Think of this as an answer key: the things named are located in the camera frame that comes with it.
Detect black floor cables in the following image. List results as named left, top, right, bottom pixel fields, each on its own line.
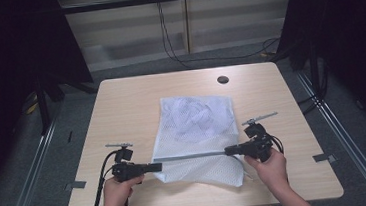
left=290, top=51, right=332, bottom=113

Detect black curtain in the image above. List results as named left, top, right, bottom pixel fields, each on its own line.
left=0, top=0, right=103, bottom=200
left=271, top=0, right=366, bottom=150

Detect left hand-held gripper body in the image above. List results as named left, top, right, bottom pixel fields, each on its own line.
left=104, top=140, right=146, bottom=185

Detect person's left hand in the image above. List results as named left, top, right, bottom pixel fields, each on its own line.
left=100, top=173, right=148, bottom=206

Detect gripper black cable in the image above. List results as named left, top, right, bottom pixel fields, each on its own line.
left=87, top=150, right=128, bottom=206
left=268, top=133, right=286, bottom=159

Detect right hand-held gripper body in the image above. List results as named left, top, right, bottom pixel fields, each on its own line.
left=240, top=111, right=276, bottom=165

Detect yellow floor object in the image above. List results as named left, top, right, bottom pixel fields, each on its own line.
left=23, top=91, right=39, bottom=115

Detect metal floor rail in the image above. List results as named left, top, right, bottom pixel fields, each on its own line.
left=0, top=115, right=67, bottom=206
left=294, top=65, right=366, bottom=206

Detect round table cable hole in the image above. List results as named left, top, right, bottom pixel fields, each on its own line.
left=216, top=75, right=230, bottom=86

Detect black metal stand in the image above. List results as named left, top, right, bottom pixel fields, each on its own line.
left=33, top=76, right=55, bottom=136

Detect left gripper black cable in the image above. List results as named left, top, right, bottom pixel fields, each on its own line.
left=87, top=150, right=128, bottom=206

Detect white garment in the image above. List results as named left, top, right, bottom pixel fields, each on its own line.
left=160, top=92, right=236, bottom=147

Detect black wall cable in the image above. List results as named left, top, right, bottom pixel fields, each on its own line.
left=156, top=0, right=283, bottom=73

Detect person's right hand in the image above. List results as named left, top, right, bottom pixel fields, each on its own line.
left=242, top=146, right=291, bottom=197

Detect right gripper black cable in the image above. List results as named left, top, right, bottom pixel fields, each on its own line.
left=268, top=133, right=286, bottom=159

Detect white mesh laundry bag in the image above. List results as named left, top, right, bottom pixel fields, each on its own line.
left=146, top=89, right=257, bottom=196

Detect grey tape piece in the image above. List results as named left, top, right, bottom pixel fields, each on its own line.
left=311, top=152, right=338, bottom=166
left=63, top=180, right=88, bottom=192

